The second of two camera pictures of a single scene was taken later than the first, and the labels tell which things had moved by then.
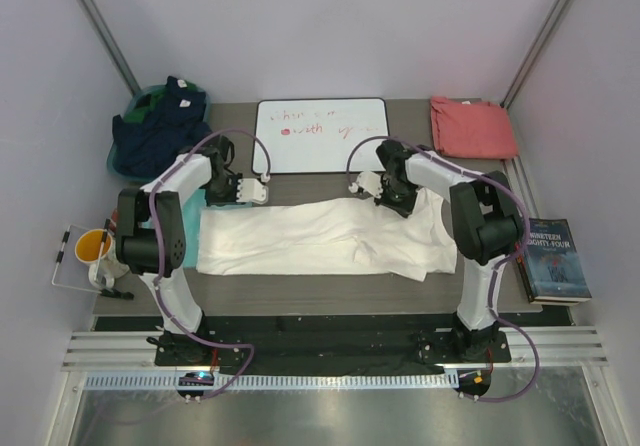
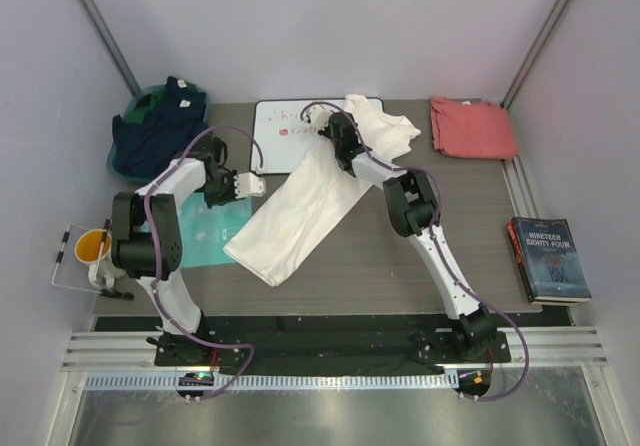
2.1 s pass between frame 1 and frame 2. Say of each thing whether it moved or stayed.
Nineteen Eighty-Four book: stayed
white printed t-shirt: moved
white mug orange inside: stayed
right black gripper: moved
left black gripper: stayed
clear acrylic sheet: stayed
